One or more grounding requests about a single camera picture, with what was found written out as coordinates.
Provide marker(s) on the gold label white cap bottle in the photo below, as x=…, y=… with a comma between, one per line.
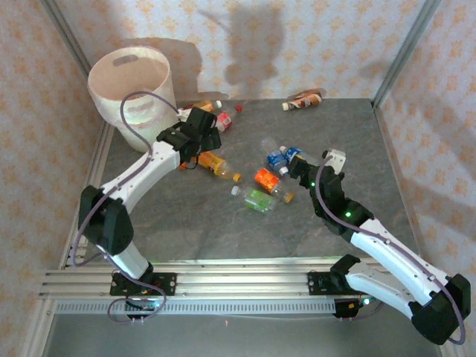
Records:
x=206, y=106

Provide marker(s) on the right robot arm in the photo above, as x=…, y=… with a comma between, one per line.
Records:
x=390, y=249

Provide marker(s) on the cream plastic bin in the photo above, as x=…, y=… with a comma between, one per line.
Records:
x=148, y=137

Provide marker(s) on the blue label plastic bottle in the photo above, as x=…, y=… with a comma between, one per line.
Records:
x=292, y=153
x=275, y=159

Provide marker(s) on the red label plastic bottle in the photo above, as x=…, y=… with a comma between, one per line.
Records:
x=225, y=121

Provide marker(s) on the aluminium side rail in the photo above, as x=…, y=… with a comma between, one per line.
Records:
x=396, y=178
x=93, y=167

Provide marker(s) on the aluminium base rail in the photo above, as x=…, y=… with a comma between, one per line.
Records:
x=241, y=282

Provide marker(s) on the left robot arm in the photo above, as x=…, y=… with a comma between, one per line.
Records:
x=130, y=178

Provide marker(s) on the aluminium frame post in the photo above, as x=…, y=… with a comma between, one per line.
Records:
x=405, y=52
x=67, y=37

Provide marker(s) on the green label plastic bottle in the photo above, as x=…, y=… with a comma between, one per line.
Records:
x=256, y=201

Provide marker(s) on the orange label plastic bottle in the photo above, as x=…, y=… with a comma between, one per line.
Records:
x=266, y=179

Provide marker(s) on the amber label plastic bottle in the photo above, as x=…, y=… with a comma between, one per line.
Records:
x=213, y=164

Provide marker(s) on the brown coffee plastic bottle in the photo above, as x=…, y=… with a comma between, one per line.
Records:
x=305, y=100

